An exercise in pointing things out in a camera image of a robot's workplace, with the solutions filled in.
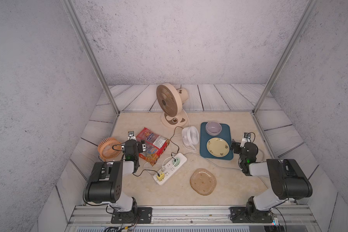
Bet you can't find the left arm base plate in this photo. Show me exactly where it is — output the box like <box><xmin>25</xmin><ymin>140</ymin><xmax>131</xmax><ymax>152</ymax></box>
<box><xmin>111</xmin><ymin>207</ymin><xmax>153</xmax><ymax>224</ymax></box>

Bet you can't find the right aluminium frame post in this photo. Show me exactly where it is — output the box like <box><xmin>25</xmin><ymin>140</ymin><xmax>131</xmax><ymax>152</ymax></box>
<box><xmin>252</xmin><ymin>0</ymin><xmax>318</xmax><ymax>115</ymax></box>

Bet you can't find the orange fan black cable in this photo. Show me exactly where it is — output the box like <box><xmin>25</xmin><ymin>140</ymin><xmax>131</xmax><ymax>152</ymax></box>
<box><xmin>132</xmin><ymin>169</ymin><xmax>160</xmax><ymax>177</ymax></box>

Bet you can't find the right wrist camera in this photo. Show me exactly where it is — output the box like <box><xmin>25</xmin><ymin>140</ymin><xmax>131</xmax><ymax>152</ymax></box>
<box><xmin>240</xmin><ymin>132</ymin><xmax>251</xmax><ymax>148</ymax></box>

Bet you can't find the beige desk fan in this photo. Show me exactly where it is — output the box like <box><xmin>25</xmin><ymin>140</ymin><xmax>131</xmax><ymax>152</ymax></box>
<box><xmin>156</xmin><ymin>83</ymin><xmax>189</xmax><ymax>128</ymax></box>

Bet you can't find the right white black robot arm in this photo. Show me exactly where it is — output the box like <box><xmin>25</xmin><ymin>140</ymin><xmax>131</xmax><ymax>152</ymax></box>
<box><xmin>230</xmin><ymin>141</ymin><xmax>313</xmax><ymax>223</ymax></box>

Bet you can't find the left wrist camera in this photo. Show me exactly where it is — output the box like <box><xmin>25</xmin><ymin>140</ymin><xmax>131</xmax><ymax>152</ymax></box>
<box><xmin>128</xmin><ymin>131</ymin><xmax>136</xmax><ymax>140</ymax></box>

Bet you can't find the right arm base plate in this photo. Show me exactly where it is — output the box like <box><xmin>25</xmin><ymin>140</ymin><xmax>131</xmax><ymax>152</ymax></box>
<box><xmin>229</xmin><ymin>207</ymin><xmax>275</xmax><ymax>223</ymax></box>

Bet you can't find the orange small fan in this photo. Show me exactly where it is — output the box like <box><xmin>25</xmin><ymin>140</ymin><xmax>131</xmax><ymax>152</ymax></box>
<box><xmin>98</xmin><ymin>137</ymin><xmax>122</xmax><ymax>161</ymax></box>

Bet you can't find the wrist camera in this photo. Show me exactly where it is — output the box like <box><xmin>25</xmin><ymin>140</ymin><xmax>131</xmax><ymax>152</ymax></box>
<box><xmin>128</xmin><ymin>131</ymin><xmax>136</xmax><ymax>140</ymax></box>
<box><xmin>240</xmin><ymin>132</ymin><xmax>251</xmax><ymax>148</ymax></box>

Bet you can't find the teal tray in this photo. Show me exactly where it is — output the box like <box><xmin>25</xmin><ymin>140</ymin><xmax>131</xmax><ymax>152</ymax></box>
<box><xmin>200</xmin><ymin>122</ymin><xmax>234</xmax><ymax>160</ymax></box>

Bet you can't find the aluminium mounting rail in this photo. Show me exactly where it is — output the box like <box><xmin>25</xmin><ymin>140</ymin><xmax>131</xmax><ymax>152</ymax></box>
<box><xmin>66</xmin><ymin>205</ymin><xmax>321</xmax><ymax>232</ymax></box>

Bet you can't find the small white fan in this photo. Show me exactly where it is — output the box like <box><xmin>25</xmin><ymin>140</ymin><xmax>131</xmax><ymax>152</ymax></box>
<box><xmin>181</xmin><ymin>126</ymin><xmax>200</xmax><ymax>151</ymax></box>

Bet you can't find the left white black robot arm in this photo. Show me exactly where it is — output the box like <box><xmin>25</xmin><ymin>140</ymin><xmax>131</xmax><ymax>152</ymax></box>
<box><xmin>83</xmin><ymin>139</ymin><xmax>146</xmax><ymax>215</ymax></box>

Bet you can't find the green plug adapter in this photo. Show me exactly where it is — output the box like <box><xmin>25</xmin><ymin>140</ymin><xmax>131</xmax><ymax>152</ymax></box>
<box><xmin>173</xmin><ymin>158</ymin><xmax>180</xmax><ymax>167</ymax></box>

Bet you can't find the brown glass plate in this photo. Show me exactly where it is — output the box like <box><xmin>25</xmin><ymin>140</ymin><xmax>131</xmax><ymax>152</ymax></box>
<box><xmin>189</xmin><ymin>168</ymin><xmax>217</xmax><ymax>196</ymax></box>

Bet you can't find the red snack bag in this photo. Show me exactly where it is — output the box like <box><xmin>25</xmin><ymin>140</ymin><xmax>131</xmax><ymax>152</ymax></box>
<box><xmin>136</xmin><ymin>128</ymin><xmax>170</xmax><ymax>166</ymax></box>

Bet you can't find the left aluminium frame post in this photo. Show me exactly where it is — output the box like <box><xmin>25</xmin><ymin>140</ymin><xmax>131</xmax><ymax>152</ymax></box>
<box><xmin>61</xmin><ymin>0</ymin><xmax>120</xmax><ymax>116</ymax></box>

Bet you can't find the aluminium frame post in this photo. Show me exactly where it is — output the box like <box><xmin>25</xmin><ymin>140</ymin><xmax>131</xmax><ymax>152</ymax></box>
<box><xmin>61</xmin><ymin>0</ymin><xmax>120</xmax><ymax>116</ymax></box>
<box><xmin>252</xmin><ymin>0</ymin><xmax>318</xmax><ymax>115</ymax></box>

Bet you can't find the yellow plug adapter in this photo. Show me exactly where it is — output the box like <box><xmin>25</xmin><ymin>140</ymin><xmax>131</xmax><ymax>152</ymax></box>
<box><xmin>156</xmin><ymin>173</ymin><xmax>165</xmax><ymax>181</ymax></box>

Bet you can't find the yellow round plate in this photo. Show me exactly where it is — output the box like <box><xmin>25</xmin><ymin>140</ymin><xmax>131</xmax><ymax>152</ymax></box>
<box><xmin>206</xmin><ymin>138</ymin><xmax>230</xmax><ymax>158</ymax></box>

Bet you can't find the purple bowl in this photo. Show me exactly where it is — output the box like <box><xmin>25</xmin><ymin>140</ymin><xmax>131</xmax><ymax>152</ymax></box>
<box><xmin>206</xmin><ymin>121</ymin><xmax>222</xmax><ymax>136</ymax></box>

